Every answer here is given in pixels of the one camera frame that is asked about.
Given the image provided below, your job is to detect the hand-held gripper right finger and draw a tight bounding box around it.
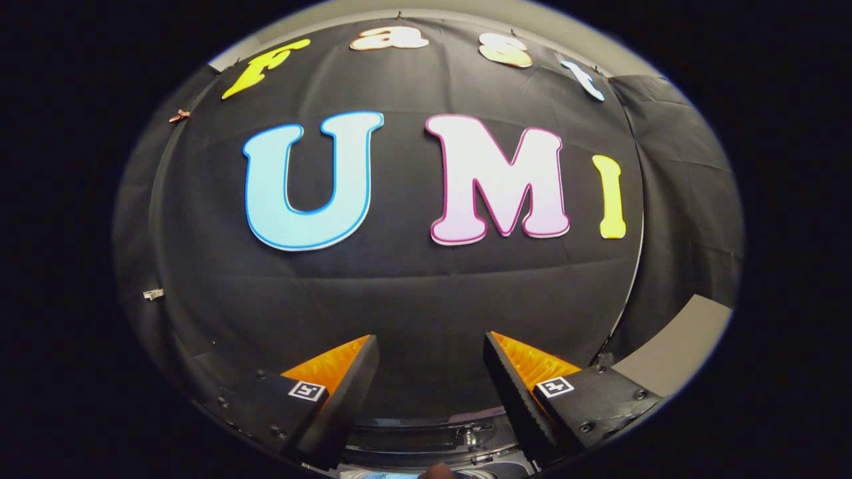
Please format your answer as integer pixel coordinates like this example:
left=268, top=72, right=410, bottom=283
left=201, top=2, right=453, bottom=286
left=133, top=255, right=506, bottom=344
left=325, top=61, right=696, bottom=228
left=483, top=331, right=663, bottom=468

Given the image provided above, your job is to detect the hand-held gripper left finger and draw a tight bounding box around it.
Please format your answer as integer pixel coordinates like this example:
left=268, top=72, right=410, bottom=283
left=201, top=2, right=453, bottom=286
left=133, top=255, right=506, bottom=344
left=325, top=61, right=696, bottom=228
left=200, top=335, right=380, bottom=470

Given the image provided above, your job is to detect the black backdrop cloth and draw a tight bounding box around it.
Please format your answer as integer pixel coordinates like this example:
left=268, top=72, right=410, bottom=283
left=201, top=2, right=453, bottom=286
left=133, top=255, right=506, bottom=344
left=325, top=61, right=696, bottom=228
left=112, top=17, right=745, bottom=423

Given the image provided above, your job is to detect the white frame pole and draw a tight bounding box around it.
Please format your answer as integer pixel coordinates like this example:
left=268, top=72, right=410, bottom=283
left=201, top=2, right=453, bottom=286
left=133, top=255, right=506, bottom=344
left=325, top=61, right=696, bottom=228
left=604, top=212, right=646, bottom=350

